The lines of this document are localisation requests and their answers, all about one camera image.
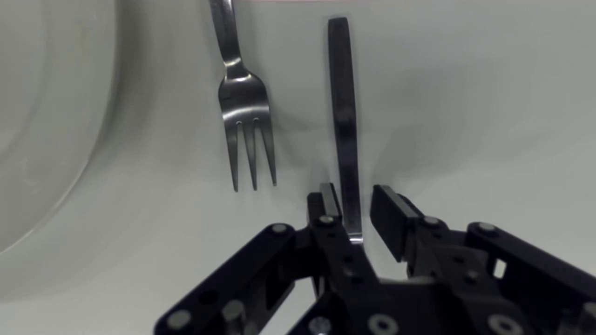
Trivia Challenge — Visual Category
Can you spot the white round plate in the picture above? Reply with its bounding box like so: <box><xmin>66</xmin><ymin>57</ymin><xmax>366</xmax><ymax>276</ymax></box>
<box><xmin>0</xmin><ymin>0</ymin><xmax>120</xmax><ymax>254</ymax></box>

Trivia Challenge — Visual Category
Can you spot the dark utensil handle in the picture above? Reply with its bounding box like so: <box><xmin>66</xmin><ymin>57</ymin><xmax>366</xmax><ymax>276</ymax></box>
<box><xmin>327</xmin><ymin>16</ymin><xmax>366</xmax><ymax>246</ymax></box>

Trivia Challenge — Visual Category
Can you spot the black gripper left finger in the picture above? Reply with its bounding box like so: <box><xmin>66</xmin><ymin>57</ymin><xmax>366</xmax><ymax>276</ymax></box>
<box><xmin>154</xmin><ymin>183</ymin><xmax>383</xmax><ymax>335</ymax></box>

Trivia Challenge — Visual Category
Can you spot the silver fork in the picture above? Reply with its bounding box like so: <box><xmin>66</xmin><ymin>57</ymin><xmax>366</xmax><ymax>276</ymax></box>
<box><xmin>209</xmin><ymin>0</ymin><xmax>280</xmax><ymax>194</ymax></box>

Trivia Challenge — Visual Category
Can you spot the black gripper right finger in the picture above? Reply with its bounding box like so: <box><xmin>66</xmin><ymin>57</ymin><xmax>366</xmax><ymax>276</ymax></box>
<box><xmin>370</xmin><ymin>183</ymin><xmax>596</xmax><ymax>335</ymax></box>

